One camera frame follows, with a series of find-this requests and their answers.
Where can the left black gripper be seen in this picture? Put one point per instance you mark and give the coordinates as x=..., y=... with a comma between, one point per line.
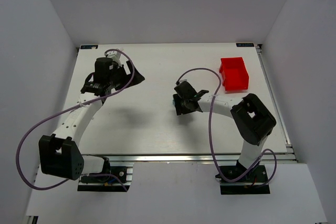
x=128, y=74

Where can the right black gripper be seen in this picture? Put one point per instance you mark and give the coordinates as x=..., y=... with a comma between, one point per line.
x=179, y=104

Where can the red plastic bin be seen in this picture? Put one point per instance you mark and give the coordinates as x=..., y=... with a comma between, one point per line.
x=234, y=74

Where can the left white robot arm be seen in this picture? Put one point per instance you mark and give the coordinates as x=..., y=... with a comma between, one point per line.
x=59, y=153

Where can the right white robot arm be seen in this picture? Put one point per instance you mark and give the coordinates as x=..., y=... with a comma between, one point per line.
x=253, y=120

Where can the blue label sticker left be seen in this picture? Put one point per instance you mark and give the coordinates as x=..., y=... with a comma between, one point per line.
x=85, y=47

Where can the blue label sticker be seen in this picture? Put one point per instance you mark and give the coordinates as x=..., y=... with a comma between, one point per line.
x=244, y=44
x=85, y=47

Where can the blue label sticker right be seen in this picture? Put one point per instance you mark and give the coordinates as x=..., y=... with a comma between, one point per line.
x=244, y=44

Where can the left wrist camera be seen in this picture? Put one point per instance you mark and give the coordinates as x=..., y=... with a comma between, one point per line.
x=114, y=55

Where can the aluminium table frame rail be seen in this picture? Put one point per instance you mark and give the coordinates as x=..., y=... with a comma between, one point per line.
x=176, y=158

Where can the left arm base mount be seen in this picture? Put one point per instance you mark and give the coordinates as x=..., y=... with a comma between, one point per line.
x=118, y=179

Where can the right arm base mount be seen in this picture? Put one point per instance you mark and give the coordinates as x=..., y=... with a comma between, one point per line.
x=254, y=183

